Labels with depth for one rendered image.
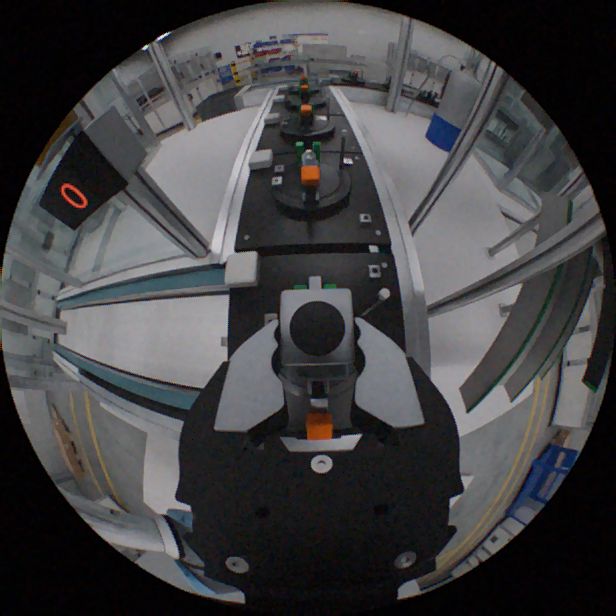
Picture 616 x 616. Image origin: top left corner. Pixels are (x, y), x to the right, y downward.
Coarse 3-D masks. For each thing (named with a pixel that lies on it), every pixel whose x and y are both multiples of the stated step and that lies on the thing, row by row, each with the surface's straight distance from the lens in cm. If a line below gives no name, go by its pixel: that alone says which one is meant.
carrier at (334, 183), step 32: (256, 160) 43; (288, 160) 44; (320, 160) 37; (352, 160) 44; (256, 192) 38; (288, 192) 33; (320, 192) 33; (352, 192) 36; (256, 224) 32; (288, 224) 31; (320, 224) 31; (352, 224) 31; (384, 224) 33
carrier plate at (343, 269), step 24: (264, 264) 28; (288, 264) 28; (312, 264) 27; (336, 264) 28; (360, 264) 28; (384, 264) 29; (240, 288) 28; (264, 288) 27; (288, 288) 26; (360, 288) 27; (240, 312) 27; (264, 312) 26; (384, 312) 27; (240, 336) 27; (288, 408) 26; (336, 408) 26
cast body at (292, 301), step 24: (312, 288) 16; (288, 312) 12; (312, 312) 11; (336, 312) 11; (288, 336) 12; (312, 336) 10; (336, 336) 11; (288, 360) 11; (312, 360) 11; (336, 360) 11
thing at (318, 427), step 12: (312, 384) 22; (324, 384) 22; (312, 396) 16; (324, 396) 16; (312, 408) 16; (324, 408) 16; (312, 420) 16; (324, 420) 16; (312, 432) 16; (324, 432) 16
